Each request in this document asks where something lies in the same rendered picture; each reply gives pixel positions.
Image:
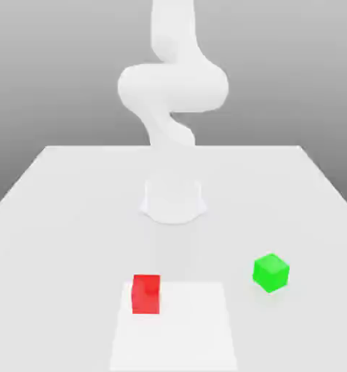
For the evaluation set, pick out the small red cube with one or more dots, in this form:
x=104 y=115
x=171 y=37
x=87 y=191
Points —
x=145 y=295

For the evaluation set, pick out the small green cube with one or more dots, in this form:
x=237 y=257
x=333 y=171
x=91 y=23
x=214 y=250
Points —
x=270 y=273

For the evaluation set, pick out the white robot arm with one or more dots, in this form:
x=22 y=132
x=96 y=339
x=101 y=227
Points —
x=173 y=87

